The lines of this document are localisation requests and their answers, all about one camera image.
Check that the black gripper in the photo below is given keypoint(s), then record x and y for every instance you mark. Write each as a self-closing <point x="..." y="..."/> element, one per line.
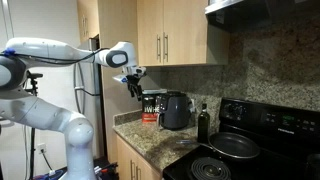
<point x="134" y="81"/>

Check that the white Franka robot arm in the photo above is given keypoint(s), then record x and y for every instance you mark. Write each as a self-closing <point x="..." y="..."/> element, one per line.
<point x="76" y="140"/>

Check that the light wood base cabinet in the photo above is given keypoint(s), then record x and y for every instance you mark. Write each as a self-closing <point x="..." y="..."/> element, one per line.
<point x="128" y="160"/>

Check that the black red protein powder tub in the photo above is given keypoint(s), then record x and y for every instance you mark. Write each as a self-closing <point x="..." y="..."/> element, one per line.
<point x="149" y="108"/>

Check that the stainless steel refrigerator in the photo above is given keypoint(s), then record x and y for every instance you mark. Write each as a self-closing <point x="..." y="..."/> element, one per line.
<point x="87" y="110"/>

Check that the white backsplash outlet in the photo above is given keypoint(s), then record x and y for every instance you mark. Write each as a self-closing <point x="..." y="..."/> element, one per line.
<point x="192" y="105"/>

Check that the dark olive oil bottle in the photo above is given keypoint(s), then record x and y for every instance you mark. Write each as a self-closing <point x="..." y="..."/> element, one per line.
<point x="203" y="125"/>

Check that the red black tools on floor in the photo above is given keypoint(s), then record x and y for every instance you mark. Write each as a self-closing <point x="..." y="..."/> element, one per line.
<point x="106" y="168"/>

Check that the black coil burner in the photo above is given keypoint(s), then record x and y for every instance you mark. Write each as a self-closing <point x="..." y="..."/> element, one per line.
<point x="210" y="169"/>

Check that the small black frying pan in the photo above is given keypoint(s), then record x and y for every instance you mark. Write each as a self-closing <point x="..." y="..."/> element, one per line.
<point x="233" y="145"/>

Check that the black tripod stand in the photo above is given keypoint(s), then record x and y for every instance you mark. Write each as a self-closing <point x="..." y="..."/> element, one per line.
<point x="32" y="150"/>

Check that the blue item on floor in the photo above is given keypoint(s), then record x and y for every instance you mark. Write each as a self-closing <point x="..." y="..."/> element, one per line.
<point x="50" y="175"/>

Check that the steel range hood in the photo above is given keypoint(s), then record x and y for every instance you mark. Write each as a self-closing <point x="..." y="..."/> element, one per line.
<point x="253" y="13"/>

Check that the black electric stove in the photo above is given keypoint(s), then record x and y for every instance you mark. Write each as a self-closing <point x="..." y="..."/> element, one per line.
<point x="276" y="133"/>

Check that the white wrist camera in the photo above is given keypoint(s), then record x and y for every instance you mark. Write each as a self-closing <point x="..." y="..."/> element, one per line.
<point x="120" y="79"/>

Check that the light wood fridge enclosure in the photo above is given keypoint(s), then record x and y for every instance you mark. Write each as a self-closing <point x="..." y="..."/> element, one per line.
<point x="116" y="30"/>

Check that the light wood wall cabinet body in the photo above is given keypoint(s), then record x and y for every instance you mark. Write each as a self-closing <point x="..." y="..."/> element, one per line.
<point x="218" y="46"/>

